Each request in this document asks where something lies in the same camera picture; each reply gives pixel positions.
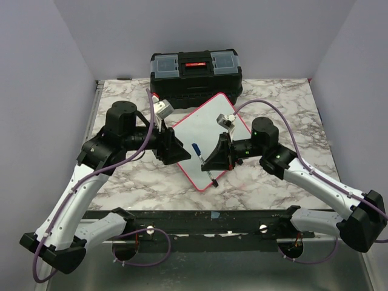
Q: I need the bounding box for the black plastic toolbox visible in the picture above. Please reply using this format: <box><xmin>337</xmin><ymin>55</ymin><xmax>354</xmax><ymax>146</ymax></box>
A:
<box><xmin>150</xmin><ymin>48</ymin><xmax>243</xmax><ymax>109</ymax></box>

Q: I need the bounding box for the blue whiteboard marker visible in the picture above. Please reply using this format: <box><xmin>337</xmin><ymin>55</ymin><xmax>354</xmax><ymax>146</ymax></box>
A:
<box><xmin>192</xmin><ymin>143</ymin><xmax>215</xmax><ymax>182</ymax></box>

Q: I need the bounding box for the pink framed whiteboard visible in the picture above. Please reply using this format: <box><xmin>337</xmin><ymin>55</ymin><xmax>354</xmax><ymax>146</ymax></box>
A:
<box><xmin>173</xmin><ymin>93</ymin><xmax>235</xmax><ymax>192</ymax></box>

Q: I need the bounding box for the aluminium frame rail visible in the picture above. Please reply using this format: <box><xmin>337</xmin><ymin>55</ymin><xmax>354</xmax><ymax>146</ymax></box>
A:
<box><xmin>68</xmin><ymin>80</ymin><xmax>105</xmax><ymax>201</ymax></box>

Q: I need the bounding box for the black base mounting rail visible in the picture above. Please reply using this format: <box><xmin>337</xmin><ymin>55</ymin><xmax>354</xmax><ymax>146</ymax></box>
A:
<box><xmin>99</xmin><ymin>209</ymin><xmax>334</xmax><ymax>252</ymax></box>

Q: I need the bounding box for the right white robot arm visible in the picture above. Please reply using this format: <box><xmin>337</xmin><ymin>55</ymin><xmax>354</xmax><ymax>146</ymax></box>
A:
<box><xmin>201</xmin><ymin>114</ymin><xmax>387</xmax><ymax>253</ymax></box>

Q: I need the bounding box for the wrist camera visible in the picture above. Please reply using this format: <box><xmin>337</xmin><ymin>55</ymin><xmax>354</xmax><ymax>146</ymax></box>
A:
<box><xmin>216</xmin><ymin>114</ymin><xmax>236</xmax><ymax>134</ymax></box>
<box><xmin>153</xmin><ymin>100</ymin><xmax>174</xmax><ymax>120</ymax></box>

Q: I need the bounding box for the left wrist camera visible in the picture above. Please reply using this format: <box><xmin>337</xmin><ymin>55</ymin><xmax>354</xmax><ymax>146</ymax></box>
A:
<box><xmin>153</xmin><ymin>100</ymin><xmax>174</xmax><ymax>120</ymax></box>

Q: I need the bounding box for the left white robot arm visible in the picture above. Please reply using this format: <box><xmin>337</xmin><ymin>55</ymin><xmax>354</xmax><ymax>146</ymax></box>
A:
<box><xmin>19</xmin><ymin>101</ymin><xmax>191</xmax><ymax>274</ymax></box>

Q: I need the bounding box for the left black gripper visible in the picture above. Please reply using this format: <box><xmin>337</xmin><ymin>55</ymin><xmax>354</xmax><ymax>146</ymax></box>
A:
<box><xmin>123</xmin><ymin>115</ymin><xmax>192</xmax><ymax>164</ymax></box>

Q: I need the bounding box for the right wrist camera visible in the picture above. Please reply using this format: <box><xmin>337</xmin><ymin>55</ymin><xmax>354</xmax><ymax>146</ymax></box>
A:
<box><xmin>216</xmin><ymin>114</ymin><xmax>236</xmax><ymax>134</ymax></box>

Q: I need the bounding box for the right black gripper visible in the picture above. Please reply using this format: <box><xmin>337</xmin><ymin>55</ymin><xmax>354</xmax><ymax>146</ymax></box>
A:
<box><xmin>201</xmin><ymin>132</ymin><xmax>265</xmax><ymax>171</ymax></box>

